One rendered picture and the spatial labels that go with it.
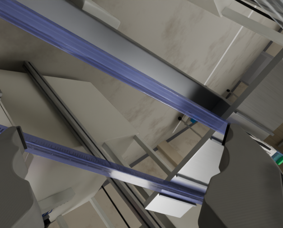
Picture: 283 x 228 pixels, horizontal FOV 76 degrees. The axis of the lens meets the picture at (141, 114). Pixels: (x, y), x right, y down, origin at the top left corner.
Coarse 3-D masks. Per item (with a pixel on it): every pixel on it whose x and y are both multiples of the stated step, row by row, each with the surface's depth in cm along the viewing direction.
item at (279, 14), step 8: (256, 0) 15; (264, 0) 14; (272, 0) 14; (280, 0) 14; (264, 8) 15; (272, 8) 14; (280, 8) 14; (272, 16) 15; (280, 16) 15; (280, 24) 16
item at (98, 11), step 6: (72, 0) 20; (78, 0) 19; (84, 0) 19; (90, 0) 23; (84, 6) 19; (90, 6) 20; (96, 6) 20; (90, 12) 20; (96, 12) 21; (102, 12) 21; (102, 18) 22; (108, 18) 22; (114, 18) 23; (114, 24) 23
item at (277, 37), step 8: (240, 0) 87; (224, 8) 83; (224, 16) 86; (232, 16) 82; (240, 16) 80; (240, 24) 82; (248, 24) 78; (256, 24) 77; (256, 32) 79; (264, 32) 75; (272, 32) 74; (272, 40) 76; (280, 40) 73
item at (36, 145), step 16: (0, 128) 17; (32, 144) 18; (48, 144) 19; (64, 160) 19; (80, 160) 20; (96, 160) 21; (112, 176) 22; (128, 176) 22; (144, 176) 23; (160, 192) 24; (176, 192) 25; (192, 192) 26
